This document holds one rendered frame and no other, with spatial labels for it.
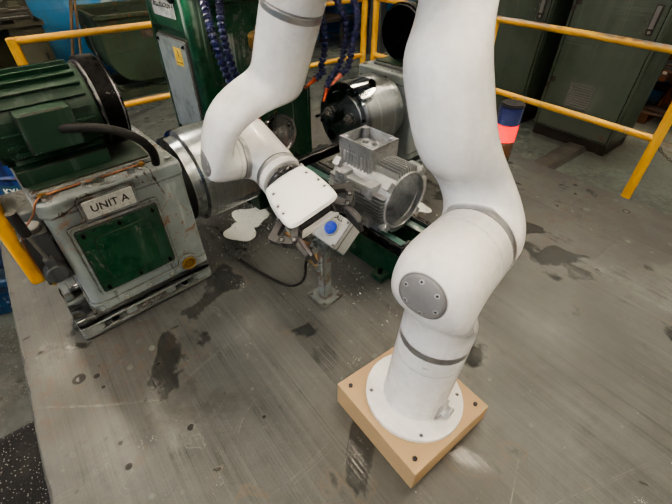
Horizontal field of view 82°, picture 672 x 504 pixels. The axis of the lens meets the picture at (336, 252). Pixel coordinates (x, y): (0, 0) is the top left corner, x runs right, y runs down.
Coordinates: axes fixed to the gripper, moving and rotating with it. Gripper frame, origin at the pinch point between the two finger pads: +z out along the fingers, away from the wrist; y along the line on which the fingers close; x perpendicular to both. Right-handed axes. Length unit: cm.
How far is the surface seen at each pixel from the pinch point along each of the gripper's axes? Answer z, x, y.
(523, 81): -154, -221, -278
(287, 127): -71, -40, -20
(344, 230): -10.6, -17.0, -6.1
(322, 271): -14.3, -33.6, 1.4
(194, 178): -47, -16, 14
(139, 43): -453, -174, -8
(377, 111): -55, -40, -47
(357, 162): -29.9, -25.0, -22.5
